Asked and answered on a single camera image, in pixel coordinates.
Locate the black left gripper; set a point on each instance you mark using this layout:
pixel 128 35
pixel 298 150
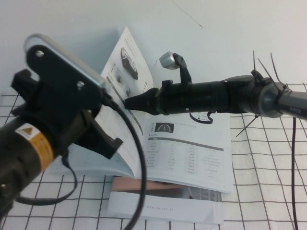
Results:
pixel 60 119

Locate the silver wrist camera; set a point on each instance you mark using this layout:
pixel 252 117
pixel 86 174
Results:
pixel 72 62
pixel 166 61

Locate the black right camera bracket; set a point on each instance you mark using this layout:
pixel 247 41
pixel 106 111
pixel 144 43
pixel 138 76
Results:
pixel 184 74

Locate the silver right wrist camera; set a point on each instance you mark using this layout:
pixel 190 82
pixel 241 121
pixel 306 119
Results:
pixel 166 61

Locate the black zip tie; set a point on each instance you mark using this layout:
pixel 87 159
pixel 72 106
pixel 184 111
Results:
pixel 275 68
pixel 254 62
pixel 267 69
pixel 247 125

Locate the white black-grid tablecloth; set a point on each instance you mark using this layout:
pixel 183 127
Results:
pixel 263 167

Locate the black left camera bracket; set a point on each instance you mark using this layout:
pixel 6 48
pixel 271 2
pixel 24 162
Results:
pixel 57 72

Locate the closed white brochure book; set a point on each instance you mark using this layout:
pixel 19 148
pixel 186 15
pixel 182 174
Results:
pixel 168 201

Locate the black camera bracket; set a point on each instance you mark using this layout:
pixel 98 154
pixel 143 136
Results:
pixel 57 72
pixel 184 74

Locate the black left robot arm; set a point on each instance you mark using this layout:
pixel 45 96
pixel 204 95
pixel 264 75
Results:
pixel 19 167

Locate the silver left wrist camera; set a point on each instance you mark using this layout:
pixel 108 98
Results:
pixel 72 62

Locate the white product catalogue book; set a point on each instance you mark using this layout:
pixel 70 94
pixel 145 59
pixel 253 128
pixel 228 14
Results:
pixel 192 163

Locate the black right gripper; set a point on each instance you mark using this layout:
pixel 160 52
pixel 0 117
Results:
pixel 172 100

